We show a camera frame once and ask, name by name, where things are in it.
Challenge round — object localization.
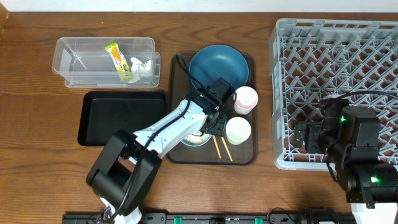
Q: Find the white cup pink inside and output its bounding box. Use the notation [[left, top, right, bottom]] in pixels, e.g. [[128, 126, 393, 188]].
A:
[[234, 86, 259, 115]]

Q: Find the white cup green inside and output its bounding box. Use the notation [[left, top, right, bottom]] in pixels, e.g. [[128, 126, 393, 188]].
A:
[[226, 117, 251, 145]]

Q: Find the light blue bowl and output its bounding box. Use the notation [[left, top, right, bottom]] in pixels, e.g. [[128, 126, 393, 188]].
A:
[[180, 130, 213, 147]]

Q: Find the white tissue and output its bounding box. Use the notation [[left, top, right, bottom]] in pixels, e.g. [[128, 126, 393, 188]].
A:
[[128, 57, 153, 83]]

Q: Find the green orange snack wrapper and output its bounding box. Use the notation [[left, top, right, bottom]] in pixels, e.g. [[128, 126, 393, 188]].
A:
[[104, 42, 133, 82]]

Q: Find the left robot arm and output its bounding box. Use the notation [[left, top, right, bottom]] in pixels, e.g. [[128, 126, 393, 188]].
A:
[[86, 89, 236, 223]]

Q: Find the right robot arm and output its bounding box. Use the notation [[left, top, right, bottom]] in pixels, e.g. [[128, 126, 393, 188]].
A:
[[294, 105, 397, 223]]

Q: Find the grey dishwasher rack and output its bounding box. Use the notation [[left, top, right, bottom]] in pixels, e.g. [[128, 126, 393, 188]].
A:
[[269, 19, 397, 171]]

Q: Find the black food waste tray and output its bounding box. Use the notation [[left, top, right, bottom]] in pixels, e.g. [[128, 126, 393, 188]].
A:
[[77, 91, 167, 146]]

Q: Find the clear plastic waste bin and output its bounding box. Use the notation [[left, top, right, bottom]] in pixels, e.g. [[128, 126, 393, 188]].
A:
[[52, 37, 160, 88]]

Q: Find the dark blue plate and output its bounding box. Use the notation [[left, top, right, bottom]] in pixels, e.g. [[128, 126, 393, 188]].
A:
[[189, 45, 249, 90]]

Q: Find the wooden chopstick left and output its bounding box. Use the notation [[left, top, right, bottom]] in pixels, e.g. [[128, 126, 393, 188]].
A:
[[212, 135, 221, 159]]

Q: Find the wooden chopstick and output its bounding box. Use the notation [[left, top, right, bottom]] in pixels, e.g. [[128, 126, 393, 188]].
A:
[[212, 135, 221, 159], [221, 137, 233, 162]]

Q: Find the wooden chopstick right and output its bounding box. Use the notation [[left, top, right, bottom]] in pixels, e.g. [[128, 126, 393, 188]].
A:
[[221, 137, 233, 162]]

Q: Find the brown serving tray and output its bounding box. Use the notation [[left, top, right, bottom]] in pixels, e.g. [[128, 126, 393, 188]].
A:
[[167, 58, 258, 166]]

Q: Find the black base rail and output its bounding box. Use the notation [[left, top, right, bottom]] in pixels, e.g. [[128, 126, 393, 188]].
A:
[[61, 212, 355, 224]]

